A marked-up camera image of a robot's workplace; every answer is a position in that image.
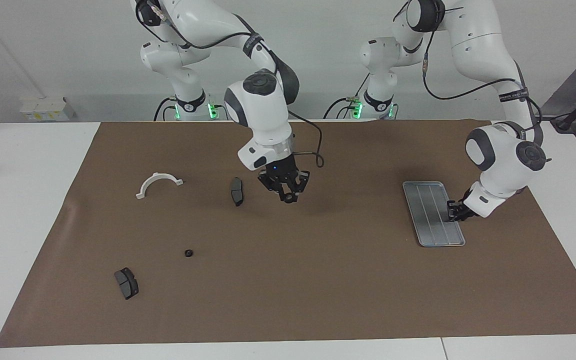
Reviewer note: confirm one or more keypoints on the white box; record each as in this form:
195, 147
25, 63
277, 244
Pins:
43, 107

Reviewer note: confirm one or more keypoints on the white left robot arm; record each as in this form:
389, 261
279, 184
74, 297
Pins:
498, 150

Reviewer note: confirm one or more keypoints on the silver metal tray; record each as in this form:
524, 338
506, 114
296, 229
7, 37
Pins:
430, 215

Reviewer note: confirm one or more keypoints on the long grey brake pad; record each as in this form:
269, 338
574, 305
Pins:
237, 191

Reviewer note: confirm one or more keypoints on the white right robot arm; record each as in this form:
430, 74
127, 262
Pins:
263, 115

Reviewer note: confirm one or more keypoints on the white curved plastic bracket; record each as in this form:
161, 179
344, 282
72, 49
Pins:
159, 175

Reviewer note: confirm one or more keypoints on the brown table mat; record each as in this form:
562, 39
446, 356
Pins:
288, 280

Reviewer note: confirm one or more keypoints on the short grey brake pad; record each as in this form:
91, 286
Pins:
127, 284

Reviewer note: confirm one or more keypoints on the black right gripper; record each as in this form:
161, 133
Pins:
282, 170

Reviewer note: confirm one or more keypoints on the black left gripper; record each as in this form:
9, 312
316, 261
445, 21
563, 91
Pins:
469, 207

